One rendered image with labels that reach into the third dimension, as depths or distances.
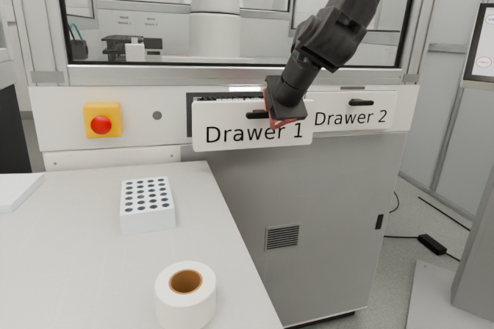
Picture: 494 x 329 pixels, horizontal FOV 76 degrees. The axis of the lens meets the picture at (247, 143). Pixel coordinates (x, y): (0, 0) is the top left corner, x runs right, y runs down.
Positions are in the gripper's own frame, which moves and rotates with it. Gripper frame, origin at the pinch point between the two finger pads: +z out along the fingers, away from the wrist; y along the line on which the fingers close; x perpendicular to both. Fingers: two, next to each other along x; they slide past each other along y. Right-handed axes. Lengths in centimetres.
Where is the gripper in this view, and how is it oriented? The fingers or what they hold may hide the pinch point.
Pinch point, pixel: (272, 120)
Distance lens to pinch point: 70.4
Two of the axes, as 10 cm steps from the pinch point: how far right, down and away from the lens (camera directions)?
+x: -9.5, 0.6, -3.0
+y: -1.9, -8.8, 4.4
